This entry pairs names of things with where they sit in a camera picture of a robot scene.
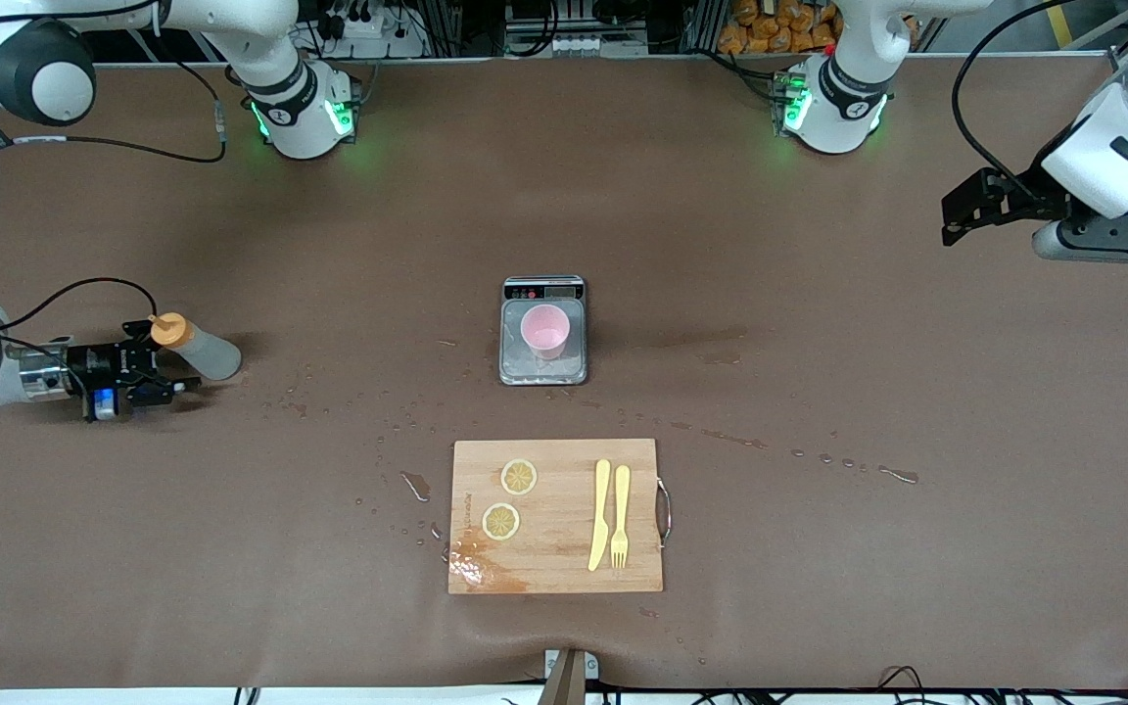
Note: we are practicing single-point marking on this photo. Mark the brown table cover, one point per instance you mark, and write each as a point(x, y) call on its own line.
point(231, 539)

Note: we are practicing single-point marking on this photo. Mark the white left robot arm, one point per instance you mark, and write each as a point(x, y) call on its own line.
point(838, 98)

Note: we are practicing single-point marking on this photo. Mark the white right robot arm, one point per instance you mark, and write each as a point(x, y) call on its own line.
point(300, 108)

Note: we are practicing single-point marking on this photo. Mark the yellow plastic fork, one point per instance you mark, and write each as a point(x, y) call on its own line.
point(621, 499)

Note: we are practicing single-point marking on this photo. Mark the orange snack bags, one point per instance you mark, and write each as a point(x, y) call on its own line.
point(770, 34)

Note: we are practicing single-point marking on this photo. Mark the metal table edge bracket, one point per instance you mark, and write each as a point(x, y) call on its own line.
point(569, 681)

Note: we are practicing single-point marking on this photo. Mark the silver digital kitchen scale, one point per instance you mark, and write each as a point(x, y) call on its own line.
point(542, 370)

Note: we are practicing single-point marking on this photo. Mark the white power strip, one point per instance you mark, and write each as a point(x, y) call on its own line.
point(368, 39)

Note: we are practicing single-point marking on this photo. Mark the lemon slice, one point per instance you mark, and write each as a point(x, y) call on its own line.
point(500, 521)
point(519, 477)

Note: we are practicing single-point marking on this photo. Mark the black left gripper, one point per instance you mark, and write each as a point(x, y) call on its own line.
point(1024, 203)

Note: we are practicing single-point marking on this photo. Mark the yellow plastic knife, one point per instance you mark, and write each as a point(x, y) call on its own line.
point(600, 519)

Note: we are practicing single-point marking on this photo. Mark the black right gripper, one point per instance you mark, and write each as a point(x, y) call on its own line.
point(92, 365)

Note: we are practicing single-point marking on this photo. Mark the clear sauce bottle orange cap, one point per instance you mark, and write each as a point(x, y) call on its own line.
point(211, 357)

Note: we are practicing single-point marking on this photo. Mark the pink plastic cup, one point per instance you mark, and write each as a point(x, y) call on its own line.
point(544, 331)

